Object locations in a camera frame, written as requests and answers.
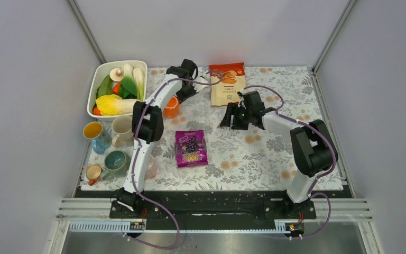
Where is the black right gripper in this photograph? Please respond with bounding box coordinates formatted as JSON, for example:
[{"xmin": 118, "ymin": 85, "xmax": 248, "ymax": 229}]
[{"xmin": 220, "ymin": 102, "xmax": 253, "ymax": 130}]

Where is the orange mug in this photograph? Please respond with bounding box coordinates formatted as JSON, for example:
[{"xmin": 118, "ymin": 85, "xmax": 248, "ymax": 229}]
[{"xmin": 162, "ymin": 96, "xmax": 180, "ymax": 119}]

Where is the purple candy bag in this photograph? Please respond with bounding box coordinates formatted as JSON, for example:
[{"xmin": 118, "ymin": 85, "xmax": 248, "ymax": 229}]
[{"xmin": 175, "ymin": 130, "xmax": 208, "ymax": 168}]

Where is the pink plastic cup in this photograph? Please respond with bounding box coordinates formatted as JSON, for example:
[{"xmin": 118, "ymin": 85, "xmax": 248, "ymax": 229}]
[{"xmin": 144, "ymin": 155, "xmax": 158, "ymax": 180}]

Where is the blue butterfly mug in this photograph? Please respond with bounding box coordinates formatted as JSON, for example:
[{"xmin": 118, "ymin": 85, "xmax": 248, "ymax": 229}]
[{"xmin": 82, "ymin": 121, "xmax": 112, "ymax": 155}]

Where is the green ceramic mug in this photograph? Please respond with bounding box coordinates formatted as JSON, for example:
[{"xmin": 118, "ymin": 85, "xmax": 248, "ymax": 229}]
[{"xmin": 100, "ymin": 150, "xmax": 131, "ymax": 180}]

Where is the small orange cup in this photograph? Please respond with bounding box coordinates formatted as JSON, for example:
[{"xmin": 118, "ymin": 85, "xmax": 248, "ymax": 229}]
[{"xmin": 85, "ymin": 165, "xmax": 103, "ymax": 186}]

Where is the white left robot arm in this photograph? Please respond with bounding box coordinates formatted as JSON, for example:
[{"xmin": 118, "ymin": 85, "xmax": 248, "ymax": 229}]
[{"xmin": 115, "ymin": 59, "xmax": 198, "ymax": 217}]

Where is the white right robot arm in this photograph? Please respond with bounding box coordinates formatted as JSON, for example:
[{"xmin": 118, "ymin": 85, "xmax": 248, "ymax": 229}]
[{"xmin": 220, "ymin": 91, "xmax": 338, "ymax": 218}]

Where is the cream ceramic mug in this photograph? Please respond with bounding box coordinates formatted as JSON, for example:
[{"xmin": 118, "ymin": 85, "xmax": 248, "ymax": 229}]
[{"xmin": 112, "ymin": 115, "xmax": 133, "ymax": 148}]

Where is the orange chips bag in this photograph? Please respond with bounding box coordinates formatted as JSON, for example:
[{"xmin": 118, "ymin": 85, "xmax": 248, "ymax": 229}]
[{"xmin": 209, "ymin": 62, "xmax": 246, "ymax": 106}]

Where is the toy mushroom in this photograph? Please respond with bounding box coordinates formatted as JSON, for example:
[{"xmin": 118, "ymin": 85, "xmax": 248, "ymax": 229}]
[{"xmin": 109, "ymin": 68, "xmax": 124, "ymax": 83}]

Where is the orange toy carrot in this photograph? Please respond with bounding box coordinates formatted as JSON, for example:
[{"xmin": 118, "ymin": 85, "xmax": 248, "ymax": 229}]
[{"xmin": 112, "ymin": 82, "xmax": 121, "ymax": 96}]

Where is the yellow toy vegetable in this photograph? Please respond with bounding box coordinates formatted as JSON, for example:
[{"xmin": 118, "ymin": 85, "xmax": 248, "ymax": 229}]
[{"xmin": 96, "ymin": 94, "xmax": 140, "ymax": 116}]

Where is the green toy leaf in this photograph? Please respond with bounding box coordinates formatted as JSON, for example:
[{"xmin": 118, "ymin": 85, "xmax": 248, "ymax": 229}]
[{"xmin": 96, "ymin": 75, "xmax": 113, "ymax": 98}]

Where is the white plastic tub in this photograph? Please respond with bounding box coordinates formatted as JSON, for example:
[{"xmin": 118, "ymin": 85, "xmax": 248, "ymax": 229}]
[{"xmin": 87, "ymin": 60, "xmax": 148, "ymax": 122}]

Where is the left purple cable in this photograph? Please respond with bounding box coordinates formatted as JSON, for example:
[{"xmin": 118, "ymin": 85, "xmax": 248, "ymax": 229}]
[{"xmin": 130, "ymin": 70, "xmax": 225, "ymax": 250}]

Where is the purple cable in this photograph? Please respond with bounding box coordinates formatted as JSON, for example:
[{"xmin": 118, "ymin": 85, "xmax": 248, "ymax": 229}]
[
  {"xmin": 238, "ymin": 85, "xmax": 337, "ymax": 240},
  {"xmin": 130, "ymin": 70, "xmax": 225, "ymax": 250}
]

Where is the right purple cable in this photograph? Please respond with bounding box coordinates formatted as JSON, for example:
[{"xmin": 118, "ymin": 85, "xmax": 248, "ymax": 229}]
[{"xmin": 238, "ymin": 85, "xmax": 337, "ymax": 240}]

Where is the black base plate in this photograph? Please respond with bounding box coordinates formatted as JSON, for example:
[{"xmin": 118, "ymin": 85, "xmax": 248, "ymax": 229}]
[{"xmin": 109, "ymin": 190, "xmax": 317, "ymax": 231}]

